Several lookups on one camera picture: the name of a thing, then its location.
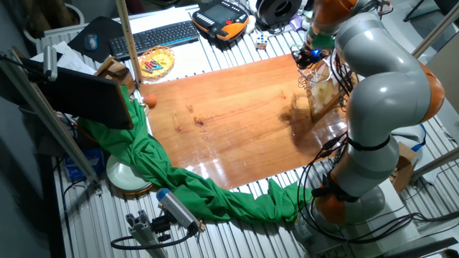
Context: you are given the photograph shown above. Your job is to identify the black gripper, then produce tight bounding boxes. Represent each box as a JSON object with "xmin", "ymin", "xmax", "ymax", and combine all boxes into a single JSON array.
[{"xmin": 292, "ymin": 44, "xmax": 327, "ymax": 70}]

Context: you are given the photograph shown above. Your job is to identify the yellow wicker basket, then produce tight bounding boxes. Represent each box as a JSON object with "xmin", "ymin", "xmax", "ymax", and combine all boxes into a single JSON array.
[{"xmin": 138, "ymin": 45, "xmax": 176, "ymax": 82}]

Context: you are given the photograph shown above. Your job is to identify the small purple packet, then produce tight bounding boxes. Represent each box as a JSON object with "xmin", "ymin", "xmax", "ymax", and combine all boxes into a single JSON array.
[{"xmin": 288, "ymin": 14, "xmax": 306, "ymax": 32}]

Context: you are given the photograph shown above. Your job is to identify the rubik's cube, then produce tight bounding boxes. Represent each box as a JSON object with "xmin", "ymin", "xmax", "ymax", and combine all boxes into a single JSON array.
[{"xmin": 255, "ymin": 34, "xmax": 269, "ymax": 51}]

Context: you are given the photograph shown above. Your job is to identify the black filament spool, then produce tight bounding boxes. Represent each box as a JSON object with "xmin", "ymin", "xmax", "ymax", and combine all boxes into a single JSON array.
[{"xmin": 255, "ymin": 0, "xmax": 304, "ymax": 27}]

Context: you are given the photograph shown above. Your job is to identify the white plastic object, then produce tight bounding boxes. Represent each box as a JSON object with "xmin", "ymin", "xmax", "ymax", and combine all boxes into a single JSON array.
[{"xmin": 245, "ymin": 14, "xmax": 257, "ymax": 35}]

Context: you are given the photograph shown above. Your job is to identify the orange black teach pendant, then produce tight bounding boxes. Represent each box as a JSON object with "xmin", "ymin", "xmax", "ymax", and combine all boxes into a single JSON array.
[{"xmin": 191, "ymin": 0, "xmax": 250, "ymax": 42}]

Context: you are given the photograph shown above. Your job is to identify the large white paper sheet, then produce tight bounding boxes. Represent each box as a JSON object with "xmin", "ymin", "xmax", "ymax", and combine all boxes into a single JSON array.
[{"xmin": 127, "ymin": 5, "xmax": 216, "ymax": 83}]

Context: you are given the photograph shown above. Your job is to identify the glossy wooden board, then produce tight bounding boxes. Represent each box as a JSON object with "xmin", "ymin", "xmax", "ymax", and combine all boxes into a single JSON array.
[{"xmin": 138, "ymin": 53, "xmax": 348, "ymax": 191}]

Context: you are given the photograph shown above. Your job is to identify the beige flat board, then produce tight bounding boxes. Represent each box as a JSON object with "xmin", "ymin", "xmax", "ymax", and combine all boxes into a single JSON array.
[{"xmin": 424, "ymin": 32, "xmax": 459, "ymax": 115}]

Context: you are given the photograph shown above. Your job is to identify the brown cardboard box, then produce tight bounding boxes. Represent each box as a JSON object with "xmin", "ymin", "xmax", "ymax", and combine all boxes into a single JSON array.
[{"xmin": 389, "ymin": 141, "xmax": 419, "ymax": 194}]

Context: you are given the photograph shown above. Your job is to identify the black computer keyboard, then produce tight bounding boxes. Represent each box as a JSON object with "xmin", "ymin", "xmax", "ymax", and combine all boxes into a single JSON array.
[{"xmin": 108, "ymin": 20, "xmax": 201, "ymax": 61}]

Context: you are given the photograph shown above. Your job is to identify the wooden pole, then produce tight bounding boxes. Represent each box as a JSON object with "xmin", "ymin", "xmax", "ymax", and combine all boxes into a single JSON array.
[{"xmin": 115, "ymin": 0, "xmax": 143, "ymax": 85}]

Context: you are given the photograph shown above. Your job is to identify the green cloth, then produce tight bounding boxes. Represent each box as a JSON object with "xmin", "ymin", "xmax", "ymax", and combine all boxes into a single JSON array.
[{"xmin": 77, "ymin": 85, "xmax": 317, "ymax": 225}]

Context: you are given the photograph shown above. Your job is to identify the small wooden box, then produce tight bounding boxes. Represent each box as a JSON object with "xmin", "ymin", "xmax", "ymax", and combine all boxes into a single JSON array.
[{"xmin": 94, "ymin": 56, "xmax": 136, "ymax": 96}]

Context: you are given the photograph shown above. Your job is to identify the black mouse pad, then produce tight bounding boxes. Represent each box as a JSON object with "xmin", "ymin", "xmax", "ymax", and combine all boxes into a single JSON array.
[{"xmin": 67, "ymin": 16, "xmax": 125, "ymax": 64}]

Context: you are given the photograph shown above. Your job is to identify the white round plate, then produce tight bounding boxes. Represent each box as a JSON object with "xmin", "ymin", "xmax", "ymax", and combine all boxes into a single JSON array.
[{"xmin": 105, "ymin": 154, "xmax": 153, "ymax": 194}]

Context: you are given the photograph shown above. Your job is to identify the blue computer mouse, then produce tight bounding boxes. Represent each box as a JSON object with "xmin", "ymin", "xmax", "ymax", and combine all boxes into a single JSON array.
[{"xmin": 83, "ymin": 33, "xmax": 99, "ymax": 52}]

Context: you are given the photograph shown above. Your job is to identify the black flat monitor panel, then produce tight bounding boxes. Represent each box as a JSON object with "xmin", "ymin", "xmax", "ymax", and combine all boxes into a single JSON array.
[{"xmin": 19, "ymin": 57, "xmax": 135, "ymax": 130}]

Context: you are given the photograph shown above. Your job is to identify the short aluminium profile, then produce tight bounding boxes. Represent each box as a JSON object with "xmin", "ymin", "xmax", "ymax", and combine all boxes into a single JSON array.
[{"xmin": 125, "ymin": 209, "xmax": 169, "ymax": 258}]

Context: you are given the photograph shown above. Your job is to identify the loose white papers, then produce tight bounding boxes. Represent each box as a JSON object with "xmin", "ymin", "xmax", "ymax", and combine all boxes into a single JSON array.
[{"xmin": 30, "ymin": 40, "xmax": 98, "ymax": 76}]

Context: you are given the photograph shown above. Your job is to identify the blue box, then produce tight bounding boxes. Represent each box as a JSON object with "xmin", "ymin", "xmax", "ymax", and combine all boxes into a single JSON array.
[{"xmin": 64, "ymin": 147, "xmax": 105, "ymax": 182}]

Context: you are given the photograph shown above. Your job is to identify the white radiator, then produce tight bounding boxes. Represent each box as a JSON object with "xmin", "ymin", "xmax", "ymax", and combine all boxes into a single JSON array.
[{"xmin": 23, "ymin": 23, "xmax": 89, "ymax": 54}]

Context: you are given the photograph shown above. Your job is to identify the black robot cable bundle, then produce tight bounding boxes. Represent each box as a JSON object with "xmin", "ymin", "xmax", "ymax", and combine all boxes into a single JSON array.
[{"xmin": 297, "ymin": 0, "xmax": 392, "ymax": 244}]

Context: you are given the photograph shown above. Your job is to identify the grey cloth with blue strap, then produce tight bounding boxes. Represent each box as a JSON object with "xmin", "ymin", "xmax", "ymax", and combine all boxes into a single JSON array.
[{"xmin": 390, "ymin": 123, "xmax": 427, "ymax": 153}]

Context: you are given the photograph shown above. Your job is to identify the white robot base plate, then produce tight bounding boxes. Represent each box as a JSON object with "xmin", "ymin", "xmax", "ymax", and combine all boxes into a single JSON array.
[{"xmin": 344, "ymin": 178, "xmax": 420, "ymax": 252}]

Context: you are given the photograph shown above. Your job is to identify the silver camera with blue end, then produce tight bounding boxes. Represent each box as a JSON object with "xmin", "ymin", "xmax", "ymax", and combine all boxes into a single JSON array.
[{"xmin": 156, "ymin": 187, "xmax": 202, "ymax": 234}]

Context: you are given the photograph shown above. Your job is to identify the black floor cables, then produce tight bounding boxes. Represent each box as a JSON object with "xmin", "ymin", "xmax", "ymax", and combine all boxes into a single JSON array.
[{"xmin": 344, "ymin": 211, "xmax": 459, "ymax": 247}]

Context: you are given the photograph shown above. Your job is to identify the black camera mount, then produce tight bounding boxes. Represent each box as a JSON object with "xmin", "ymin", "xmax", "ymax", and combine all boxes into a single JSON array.
[{"xmin": 150, "ymin": 213, "xmax": 176, "ymax": 243}]

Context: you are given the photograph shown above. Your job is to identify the black camera cable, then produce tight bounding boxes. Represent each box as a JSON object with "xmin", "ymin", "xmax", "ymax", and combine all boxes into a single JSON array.
[{"xmin": 110, "ymin": 225, "xmax": 198, "ymax": 251}]

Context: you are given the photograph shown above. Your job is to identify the plain silver depth camera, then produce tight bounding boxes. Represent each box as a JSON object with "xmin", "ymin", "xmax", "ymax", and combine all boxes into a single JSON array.
[{"xmin": 42, "ymin": 45, "xmax": 59, "ymax": 82}]

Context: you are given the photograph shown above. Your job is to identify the long diagonal aluminium frame bar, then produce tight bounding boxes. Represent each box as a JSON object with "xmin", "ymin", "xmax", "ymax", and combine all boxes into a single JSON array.
[{"xmin": 0, "ymin": 48, "xmax": 103, "ymax": 194}]

